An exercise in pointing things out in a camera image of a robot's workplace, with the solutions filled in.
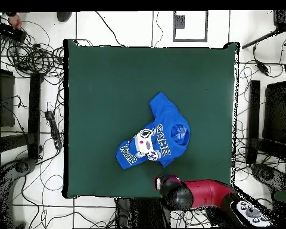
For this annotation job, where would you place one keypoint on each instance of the small grey square plate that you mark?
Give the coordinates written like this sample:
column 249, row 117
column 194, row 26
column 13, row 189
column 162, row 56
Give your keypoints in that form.
column 179, row 22

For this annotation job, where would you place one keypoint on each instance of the person's hand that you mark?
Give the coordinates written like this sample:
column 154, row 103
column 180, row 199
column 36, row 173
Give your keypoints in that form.
column 15, row 21

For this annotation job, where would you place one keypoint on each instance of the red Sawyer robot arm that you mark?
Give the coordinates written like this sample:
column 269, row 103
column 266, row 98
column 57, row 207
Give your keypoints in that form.
column 205, row 193

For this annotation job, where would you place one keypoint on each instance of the grey rectangular floor frame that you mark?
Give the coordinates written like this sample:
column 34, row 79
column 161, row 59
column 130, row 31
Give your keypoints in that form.
column 206, row 26

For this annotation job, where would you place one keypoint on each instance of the black electronics box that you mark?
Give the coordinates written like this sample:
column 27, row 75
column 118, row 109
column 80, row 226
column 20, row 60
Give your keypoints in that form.
column 8, row 32

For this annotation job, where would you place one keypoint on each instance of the dark flat panel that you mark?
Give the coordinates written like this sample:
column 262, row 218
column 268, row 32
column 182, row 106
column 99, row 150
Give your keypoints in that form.
column 276, row 112
column 6, row 100

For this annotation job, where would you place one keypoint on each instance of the dark green table cloth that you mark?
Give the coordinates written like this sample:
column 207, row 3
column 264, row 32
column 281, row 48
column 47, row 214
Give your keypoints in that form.
column 109, row 83

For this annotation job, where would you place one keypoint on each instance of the blue printed shirt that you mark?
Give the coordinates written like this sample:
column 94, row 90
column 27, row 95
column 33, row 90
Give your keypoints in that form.
column 166, row 114

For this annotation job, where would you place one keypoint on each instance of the black power strip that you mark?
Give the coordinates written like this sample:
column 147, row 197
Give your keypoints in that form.
column 53, row 128

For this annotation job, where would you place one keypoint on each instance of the black slanted rod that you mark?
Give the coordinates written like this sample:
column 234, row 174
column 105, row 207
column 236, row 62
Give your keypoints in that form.
column 259, row 40

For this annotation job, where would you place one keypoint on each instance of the black round stand base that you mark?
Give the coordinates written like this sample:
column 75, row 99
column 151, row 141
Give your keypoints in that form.
column 22, row 166
column 268, row 175

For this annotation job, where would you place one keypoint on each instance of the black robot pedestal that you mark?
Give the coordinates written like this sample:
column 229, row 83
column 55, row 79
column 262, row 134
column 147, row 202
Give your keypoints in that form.
column 143, row 212

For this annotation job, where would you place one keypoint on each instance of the dark oval shoe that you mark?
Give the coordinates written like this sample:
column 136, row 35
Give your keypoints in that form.
column 64, row 16

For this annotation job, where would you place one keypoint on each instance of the black corner equipment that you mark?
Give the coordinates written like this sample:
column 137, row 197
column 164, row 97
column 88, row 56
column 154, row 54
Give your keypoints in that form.
column 284, row 19

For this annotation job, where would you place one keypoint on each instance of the black upright bar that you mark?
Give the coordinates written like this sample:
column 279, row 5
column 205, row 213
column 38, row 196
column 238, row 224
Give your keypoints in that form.
column 254, row 107
column 34, row 114

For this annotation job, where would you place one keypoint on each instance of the black power adapter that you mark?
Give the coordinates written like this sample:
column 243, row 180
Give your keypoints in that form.
column 262, row 67

